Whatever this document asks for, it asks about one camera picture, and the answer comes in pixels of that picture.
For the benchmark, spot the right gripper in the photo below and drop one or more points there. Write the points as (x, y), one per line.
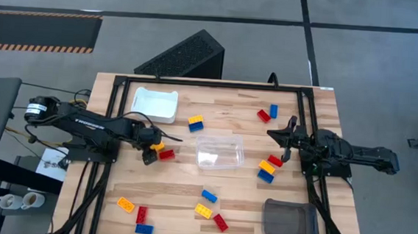
(299, 140)

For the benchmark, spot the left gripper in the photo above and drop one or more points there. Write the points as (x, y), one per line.
(148, 135)

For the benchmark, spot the yellow toy brick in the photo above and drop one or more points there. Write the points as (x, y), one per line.
(266, 167)
(158, 146)
(203, 210)
(196, 119)

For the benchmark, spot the red toy brick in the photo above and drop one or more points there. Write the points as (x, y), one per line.
(141, 215)
(275, 160)
(263, 115)
(167, 154)
(220, 222)

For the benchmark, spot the blue toy brick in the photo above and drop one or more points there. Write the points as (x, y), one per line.
(265, 176)
(144, 229)
(196, 126)
(209, 196)
(273, 111)

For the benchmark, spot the orange toy brick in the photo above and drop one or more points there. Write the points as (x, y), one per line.
(125, 204)

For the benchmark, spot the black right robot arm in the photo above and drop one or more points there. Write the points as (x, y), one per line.
(368, 155)

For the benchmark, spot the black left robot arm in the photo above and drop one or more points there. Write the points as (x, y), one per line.
(83, 123)

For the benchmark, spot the white plastic bin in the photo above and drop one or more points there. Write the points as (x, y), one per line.
(154, 104)

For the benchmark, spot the clear plastic bin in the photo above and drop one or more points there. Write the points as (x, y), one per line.
(221, 153)

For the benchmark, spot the white label strip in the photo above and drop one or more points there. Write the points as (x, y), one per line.
(327, 88)

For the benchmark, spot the smoky grey plastic bin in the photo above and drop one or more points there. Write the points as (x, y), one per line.
(288, 220)

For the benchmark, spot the black perforated computer case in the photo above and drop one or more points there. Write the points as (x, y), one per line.
(184, 52)

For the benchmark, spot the printed white paper sheet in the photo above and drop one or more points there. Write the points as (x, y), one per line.
(52, 168)

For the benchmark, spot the white cup with brown drink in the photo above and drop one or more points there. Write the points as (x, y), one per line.
(33, 200)

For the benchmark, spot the empty white cup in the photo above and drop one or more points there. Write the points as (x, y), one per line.
(10, 201)

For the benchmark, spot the black hazard-striped floor mat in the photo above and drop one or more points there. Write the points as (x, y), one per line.
(34, 29)

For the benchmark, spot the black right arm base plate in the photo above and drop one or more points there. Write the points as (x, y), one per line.
(338, 174)

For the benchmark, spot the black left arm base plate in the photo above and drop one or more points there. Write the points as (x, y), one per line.
(81, 155)

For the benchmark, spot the black aluminium table frame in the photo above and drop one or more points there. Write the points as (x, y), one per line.
(215, 84)

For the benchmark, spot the black cart frame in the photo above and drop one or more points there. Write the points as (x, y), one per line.
(24, 177)

